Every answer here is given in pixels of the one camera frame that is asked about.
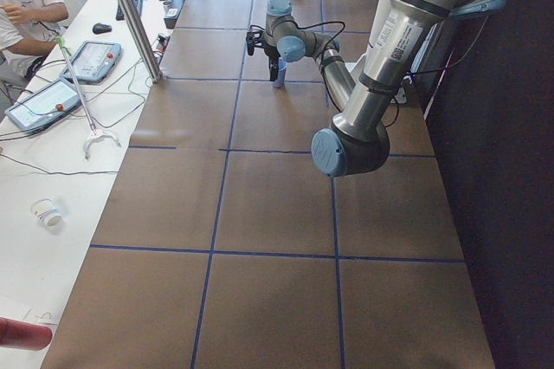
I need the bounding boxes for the blue ribbed plastic cup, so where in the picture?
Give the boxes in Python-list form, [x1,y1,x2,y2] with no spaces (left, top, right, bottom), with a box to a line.
[272,58,287,88]

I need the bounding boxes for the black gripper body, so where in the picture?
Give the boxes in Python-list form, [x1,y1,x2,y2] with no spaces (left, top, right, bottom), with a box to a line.
[268,55,279,73]

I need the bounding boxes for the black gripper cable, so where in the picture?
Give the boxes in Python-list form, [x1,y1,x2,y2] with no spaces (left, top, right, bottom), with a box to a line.
[298,20,347,68]

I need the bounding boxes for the person in white shirt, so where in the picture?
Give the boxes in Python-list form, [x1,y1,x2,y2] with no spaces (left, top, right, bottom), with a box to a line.
[1,0,68,81]

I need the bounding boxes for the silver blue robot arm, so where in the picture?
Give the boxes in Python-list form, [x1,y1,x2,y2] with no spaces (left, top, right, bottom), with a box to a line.
[260,0,507,177]

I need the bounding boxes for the red cylinder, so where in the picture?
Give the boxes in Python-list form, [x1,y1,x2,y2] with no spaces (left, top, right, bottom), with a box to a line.
[1,317,53,351]

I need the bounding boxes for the far teach pendant tablet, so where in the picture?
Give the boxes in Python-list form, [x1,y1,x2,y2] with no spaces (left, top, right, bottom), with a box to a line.
[63,41,122,85]

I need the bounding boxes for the teach pendant tablet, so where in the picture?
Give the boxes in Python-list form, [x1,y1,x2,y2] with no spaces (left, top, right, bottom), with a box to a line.
[63,41,122,85]
[4,79,81,133]

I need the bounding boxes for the aluminium frame post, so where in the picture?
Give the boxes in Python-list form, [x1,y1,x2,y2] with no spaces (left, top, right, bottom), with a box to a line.
[117,0,163,83]

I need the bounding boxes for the near teach pendant tablet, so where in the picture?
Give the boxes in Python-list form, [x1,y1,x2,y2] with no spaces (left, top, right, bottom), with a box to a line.
[4,79,81,133]

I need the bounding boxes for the black computer mouse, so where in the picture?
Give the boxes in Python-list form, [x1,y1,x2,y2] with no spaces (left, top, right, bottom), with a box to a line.
[92,23,112,35]

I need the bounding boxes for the reacher grabber tool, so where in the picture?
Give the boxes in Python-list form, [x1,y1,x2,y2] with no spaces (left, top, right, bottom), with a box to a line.
[55,36,122,160]

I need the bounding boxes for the white paper cup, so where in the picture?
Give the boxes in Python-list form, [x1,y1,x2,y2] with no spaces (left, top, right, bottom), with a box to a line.
[29,198,63,234]

